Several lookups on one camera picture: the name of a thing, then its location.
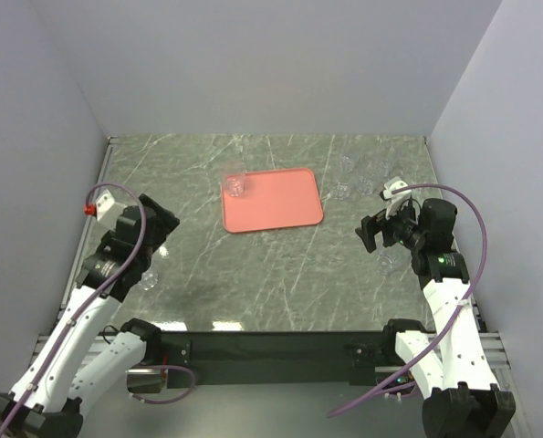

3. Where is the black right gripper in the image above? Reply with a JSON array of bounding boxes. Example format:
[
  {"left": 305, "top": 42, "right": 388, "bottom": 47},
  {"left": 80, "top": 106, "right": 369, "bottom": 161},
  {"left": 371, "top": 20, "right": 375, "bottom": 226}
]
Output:
[{"left": 355, "top": 200, "right": 426, "bottom": 253}]

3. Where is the clear faceted glass tumbler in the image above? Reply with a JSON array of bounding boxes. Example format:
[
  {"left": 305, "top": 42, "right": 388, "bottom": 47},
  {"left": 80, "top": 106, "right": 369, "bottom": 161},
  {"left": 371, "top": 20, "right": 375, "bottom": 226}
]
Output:
[
  {"left": 372, "top": 157, "right": 393, "bottom": 180},
  {"left": 221, "top": 161, "right": 246, "bottom": 197},
  {"left": 330, "top": 181, "right": 353, "bottom": 201},
  {"left": 338, "top": 153, "right": 357, "bottom": 174},
  {"left": 138, "top": 268, "right": 159, "bottom": 291},
  {"left": 356, "top": 174, "right": 375, "bottom": 195},
  {"left": 377, "top": 246, "right": 406, "bottom": 276}
]

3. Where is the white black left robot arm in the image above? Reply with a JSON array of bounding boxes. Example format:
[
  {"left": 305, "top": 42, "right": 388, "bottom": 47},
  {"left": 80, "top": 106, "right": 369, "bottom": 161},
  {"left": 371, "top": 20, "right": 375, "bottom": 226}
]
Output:
[{"left": 0, "top": 191, "right": 180, "bottom": 437}]

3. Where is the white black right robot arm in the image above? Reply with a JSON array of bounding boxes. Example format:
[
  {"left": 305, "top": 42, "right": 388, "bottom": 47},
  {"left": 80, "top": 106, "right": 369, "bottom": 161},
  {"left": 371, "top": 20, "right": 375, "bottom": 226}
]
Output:
[{"left": 356, "top": 195, "right": 517, "bottom": 437}]

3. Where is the pink rectangular plastic tray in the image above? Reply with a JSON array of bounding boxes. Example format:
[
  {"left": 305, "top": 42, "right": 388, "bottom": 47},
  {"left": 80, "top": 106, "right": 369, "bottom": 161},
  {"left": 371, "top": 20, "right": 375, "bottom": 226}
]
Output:
[{"left": 221, "top": 168, "right": 324, "bottom": 234}]

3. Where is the black front mounting beam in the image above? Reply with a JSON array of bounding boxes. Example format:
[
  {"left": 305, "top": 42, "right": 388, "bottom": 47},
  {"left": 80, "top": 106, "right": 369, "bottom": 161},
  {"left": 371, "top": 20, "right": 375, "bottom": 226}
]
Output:
[{"left": 162, "top": 331, "right": 403, "bottom": 387}]

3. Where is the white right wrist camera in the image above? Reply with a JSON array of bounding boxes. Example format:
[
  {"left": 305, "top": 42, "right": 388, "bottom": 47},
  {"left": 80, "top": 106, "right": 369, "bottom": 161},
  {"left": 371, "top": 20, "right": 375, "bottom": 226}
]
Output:
[{"left": 380, "top": 177, "right": 412, "bottom": 219}]

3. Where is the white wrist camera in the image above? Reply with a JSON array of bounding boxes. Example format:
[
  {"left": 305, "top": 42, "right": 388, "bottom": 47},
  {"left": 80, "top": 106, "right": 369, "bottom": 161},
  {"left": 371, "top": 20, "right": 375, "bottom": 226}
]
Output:
[
  {"left": 380, "top": 177, "right": 412, "bottom": 219},
  {"left": 83, "top": 189, "right": 127, "bottom": 230}
]

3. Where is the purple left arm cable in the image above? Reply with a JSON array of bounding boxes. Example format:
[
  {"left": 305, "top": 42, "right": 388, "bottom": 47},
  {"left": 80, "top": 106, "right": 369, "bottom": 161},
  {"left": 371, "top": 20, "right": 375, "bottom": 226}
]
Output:
[{"left": 0, "top": 182, "right": 145, "bottom": 438}]

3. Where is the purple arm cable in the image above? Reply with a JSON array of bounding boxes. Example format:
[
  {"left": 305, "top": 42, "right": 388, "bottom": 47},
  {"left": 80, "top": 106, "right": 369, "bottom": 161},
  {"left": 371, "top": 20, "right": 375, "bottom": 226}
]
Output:
[
  {"left": 326, "top": 182, "right": 487, "bottom": 420},
  {"left": 0, "top": 182, "right": 145, "bottom": 438}
]

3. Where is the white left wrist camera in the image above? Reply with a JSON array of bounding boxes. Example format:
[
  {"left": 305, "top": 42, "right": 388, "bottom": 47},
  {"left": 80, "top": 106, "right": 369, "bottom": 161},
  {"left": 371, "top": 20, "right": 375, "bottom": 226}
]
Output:
[{"left": 83, "top": 189, "right": 127, "bottom": 230}]

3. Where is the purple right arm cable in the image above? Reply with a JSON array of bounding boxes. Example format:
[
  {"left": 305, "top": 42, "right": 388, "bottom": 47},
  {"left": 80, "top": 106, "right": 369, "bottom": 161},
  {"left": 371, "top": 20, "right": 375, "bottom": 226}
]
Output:
[{"left": 326, "top": 182, "right": 487, "bottom": 420}]

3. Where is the aluminium extrusion frame rail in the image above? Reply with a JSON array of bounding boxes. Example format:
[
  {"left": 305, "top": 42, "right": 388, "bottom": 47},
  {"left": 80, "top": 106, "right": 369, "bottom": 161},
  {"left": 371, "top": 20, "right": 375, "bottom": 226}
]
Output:
[{"left": 49, "top": 136, "right": 120, "bottom": 333}]

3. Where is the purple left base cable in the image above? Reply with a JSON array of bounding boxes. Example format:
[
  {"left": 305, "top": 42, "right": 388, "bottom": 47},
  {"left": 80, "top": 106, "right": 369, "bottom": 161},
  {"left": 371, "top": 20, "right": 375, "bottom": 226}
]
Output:
[{"left": 129, "top": 364, "right": 198, "bottom": 406}]

